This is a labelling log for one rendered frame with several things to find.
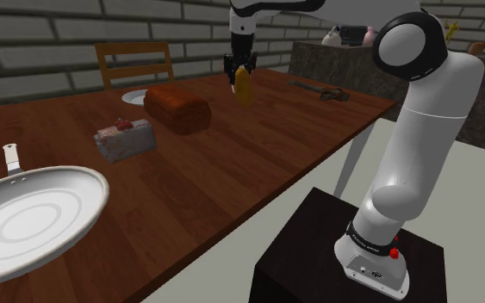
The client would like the yellow bread roll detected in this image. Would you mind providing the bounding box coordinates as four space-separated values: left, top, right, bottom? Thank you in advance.
231 67 254 108

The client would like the brown bread loaf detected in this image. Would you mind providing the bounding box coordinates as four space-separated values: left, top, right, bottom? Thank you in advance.
142 83 213 136

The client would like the brown wooden table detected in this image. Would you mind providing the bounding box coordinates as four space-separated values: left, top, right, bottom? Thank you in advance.
0 68 398 303

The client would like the wooden chair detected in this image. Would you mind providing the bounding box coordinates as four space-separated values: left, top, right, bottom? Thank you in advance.
94 41 176 91

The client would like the dark stone counter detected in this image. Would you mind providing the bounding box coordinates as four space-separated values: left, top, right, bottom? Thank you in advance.
288 25 485 158

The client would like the white plate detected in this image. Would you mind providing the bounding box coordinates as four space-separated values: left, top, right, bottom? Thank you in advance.
121 89 149 107

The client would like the grey cake slice with berries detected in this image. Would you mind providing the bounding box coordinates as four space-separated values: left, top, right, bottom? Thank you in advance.
93 118 159 164

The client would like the dark robot stand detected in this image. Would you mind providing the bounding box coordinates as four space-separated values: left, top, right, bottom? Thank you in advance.
248 186 448 303

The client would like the white frying pan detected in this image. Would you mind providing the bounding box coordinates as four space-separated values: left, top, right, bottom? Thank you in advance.
0 143 111 289

